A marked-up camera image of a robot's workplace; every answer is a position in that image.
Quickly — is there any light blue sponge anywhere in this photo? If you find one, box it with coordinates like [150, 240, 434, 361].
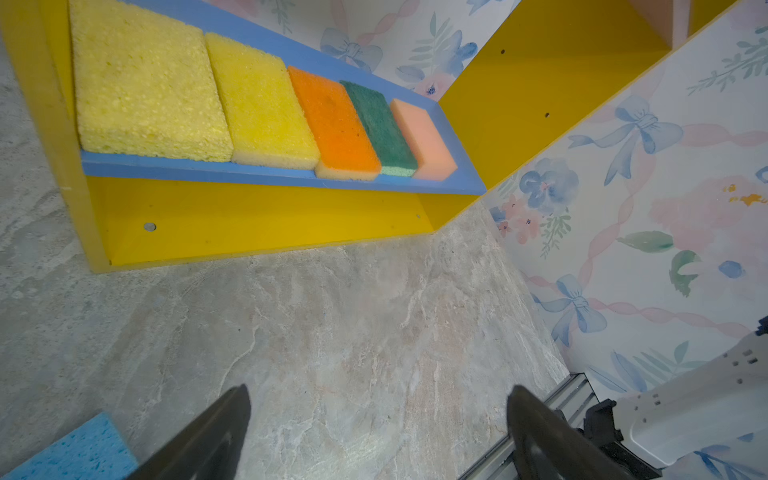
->
[1, 412, 139, 480]

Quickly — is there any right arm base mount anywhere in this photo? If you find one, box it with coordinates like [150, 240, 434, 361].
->
[583, 399, 662, 480]

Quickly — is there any orange scrub sponge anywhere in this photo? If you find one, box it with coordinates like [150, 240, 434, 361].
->
[287, 66, 381, 181]

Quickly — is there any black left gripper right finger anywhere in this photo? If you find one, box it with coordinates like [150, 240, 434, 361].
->
[506, 385, 631, 479]

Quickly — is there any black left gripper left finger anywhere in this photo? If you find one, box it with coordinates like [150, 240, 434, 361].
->
[129, 384, 251, 479]

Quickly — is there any porous yellow sponge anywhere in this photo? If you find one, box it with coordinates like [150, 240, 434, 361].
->
[69, 1, 233, 163]

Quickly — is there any yellow shelf unit frame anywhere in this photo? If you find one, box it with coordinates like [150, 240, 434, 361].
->
[0, 0, 745, 275]

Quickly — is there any dark green scrub sponge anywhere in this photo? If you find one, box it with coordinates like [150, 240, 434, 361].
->
[341, 80, 418, 178]

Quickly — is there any yellow scrub sponge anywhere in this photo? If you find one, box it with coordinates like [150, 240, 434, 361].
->
[205, 32, 320, 171]

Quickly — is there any pink upper shelf board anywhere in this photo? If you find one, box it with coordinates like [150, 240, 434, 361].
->
[629, 0, 693, 49]

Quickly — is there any pink orange sponge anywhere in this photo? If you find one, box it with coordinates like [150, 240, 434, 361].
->
[390, 99, 457, 181]

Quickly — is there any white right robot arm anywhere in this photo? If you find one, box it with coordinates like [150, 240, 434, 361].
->
[612, 318, 767, 469]

